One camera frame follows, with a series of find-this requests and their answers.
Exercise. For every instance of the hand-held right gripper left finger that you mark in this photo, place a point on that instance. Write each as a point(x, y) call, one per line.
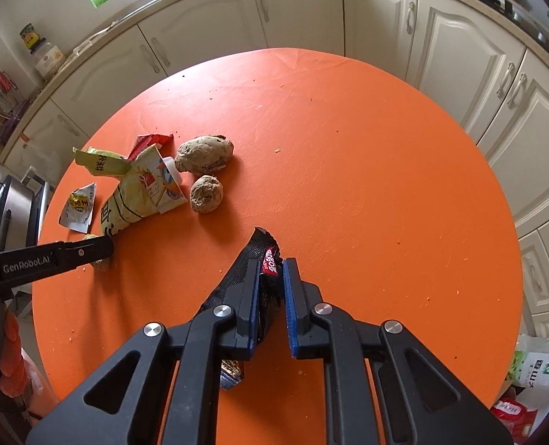
point(254, 308)

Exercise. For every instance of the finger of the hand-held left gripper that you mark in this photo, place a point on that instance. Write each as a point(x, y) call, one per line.
point(99, 249)

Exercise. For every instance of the silver yellow sachet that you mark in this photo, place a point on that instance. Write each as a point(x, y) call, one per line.
point(79, 206)

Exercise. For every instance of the white orange label jar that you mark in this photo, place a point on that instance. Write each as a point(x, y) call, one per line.
point(48, 61)

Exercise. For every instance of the green lid glass jar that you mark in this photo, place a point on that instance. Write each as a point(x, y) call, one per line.
point(31, 35)

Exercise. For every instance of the round orange table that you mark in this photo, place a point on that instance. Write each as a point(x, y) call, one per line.
point(464, 41)

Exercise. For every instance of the person's left hand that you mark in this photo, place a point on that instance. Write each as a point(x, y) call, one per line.
point(12, 357)

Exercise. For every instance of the red white package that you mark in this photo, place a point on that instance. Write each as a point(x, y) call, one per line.
point(511, 417)

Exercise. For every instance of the black noodle wrapper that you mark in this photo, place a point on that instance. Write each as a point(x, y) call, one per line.
point(263, 246)

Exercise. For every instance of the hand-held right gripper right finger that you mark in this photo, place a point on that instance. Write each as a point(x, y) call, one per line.
point(293, 308)

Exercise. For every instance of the walnut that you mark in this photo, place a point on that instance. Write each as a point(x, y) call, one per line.
point(206, 193)

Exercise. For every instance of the beige countertop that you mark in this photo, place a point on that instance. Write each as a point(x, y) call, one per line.
point(117, 21)

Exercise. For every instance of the white green sack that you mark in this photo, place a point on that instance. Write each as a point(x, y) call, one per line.
point(541, 371)

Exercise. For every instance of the stainless steel appliance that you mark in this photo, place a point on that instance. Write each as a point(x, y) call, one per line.
point(10, 213)

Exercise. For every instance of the red candy wrapper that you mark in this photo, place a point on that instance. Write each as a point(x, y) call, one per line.
point(151, 141)

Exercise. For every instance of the green snack bag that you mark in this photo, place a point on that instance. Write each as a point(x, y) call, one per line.
point(119, 204)

